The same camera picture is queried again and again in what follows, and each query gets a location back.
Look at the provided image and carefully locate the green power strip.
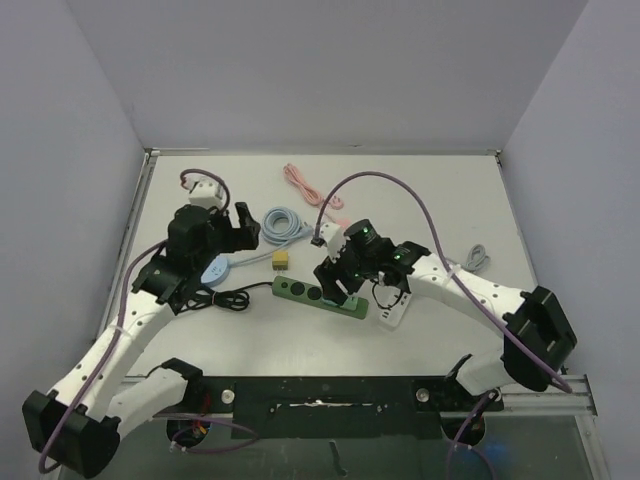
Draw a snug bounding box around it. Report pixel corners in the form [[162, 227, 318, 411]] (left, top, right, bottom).
[[271, 275, 369, 320]]

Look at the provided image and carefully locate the white power strip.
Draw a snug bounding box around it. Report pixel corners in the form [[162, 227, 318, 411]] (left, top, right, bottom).
[[378, 292, 412, 331]]

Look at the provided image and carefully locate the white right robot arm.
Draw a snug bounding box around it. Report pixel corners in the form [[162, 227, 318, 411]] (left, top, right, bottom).
[[312, 220, 577, 409]]

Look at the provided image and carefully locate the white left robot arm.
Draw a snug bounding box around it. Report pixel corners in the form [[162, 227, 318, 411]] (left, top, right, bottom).
[[22, 202, 261, 479]]

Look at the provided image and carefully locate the round blue power socket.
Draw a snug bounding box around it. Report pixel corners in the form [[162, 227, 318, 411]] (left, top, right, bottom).
[[201, 256, 231, 289]]

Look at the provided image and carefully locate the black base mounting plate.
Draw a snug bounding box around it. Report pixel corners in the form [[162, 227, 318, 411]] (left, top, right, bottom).
[[160, 376, 479, 440]]

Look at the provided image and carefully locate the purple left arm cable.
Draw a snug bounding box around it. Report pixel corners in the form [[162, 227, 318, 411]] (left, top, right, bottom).
[[37, 168, 261, 474]]

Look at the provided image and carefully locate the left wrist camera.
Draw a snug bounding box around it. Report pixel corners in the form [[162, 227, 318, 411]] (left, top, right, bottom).
[[181, 173, 225, 209]]

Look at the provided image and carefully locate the light blue coiled cable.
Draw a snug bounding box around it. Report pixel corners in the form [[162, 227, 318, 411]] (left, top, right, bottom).
[[229, 207, 315, 266]]

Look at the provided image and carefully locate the black power cable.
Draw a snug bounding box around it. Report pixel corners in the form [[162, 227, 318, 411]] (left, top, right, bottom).
[[172, 280, 276, 315]]

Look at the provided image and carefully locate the pink coiled cable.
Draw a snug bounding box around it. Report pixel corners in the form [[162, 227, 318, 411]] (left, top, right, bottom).
[[282, 163, 347, 224]]

